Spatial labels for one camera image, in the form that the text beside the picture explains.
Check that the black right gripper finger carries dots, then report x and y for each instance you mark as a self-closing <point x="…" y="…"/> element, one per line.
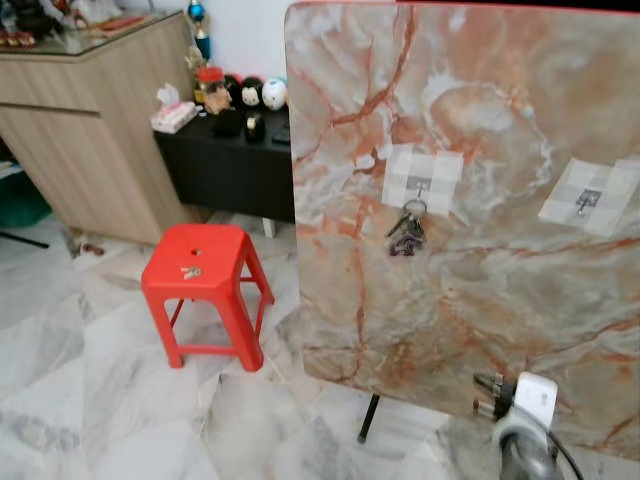
<point x="484" y="381"/>
<point x="484" y="408"/>

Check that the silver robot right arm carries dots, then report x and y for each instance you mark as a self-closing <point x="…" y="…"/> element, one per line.
<point x="520" y="452"/>

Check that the orange marble pattern board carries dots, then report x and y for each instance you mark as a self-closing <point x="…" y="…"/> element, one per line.
<point x="480" y="290"/>

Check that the black metal board leg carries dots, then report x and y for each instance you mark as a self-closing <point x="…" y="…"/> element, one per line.
<point x="368" y="418"/>

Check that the white checkered tape patch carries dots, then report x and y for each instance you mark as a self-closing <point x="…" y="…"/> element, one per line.
<point x="445" y="170"/>
<point x="610" y="190"/>

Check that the red plastic stool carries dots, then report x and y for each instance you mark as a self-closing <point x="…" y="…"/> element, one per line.
<point x="200" y="265"/>

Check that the black low side table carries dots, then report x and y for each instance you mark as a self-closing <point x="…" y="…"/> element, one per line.
<point x="230" y="170"/>

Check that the white blue round doll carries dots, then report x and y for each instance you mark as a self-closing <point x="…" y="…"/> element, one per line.
<point x="275" y="93"/>

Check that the black white round doll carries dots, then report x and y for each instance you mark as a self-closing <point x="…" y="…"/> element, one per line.
<point x="250" y="93"/>

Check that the red hat figurine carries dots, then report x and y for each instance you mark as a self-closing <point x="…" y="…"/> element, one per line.
<point x="212" y="90"/>

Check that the pink tissue box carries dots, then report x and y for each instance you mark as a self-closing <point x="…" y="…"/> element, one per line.
<point x="173" y="112"/>

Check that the light wooden cabinet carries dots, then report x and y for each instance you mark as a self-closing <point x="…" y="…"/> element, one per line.
<point x="90" y="140"/>

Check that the blue ball ornament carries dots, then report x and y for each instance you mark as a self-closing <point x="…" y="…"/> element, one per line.
<point x="197" y="12"/>

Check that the green plastic basin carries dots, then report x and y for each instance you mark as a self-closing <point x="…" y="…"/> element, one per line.
<point x="18" y="200"/>

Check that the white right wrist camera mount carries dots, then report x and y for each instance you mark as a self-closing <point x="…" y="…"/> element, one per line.
<point x="536" y="395"/>

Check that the small metal wall hook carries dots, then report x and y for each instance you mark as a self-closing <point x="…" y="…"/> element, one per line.
<point x="587" y="201"/>
<point x="417" y="185"/>

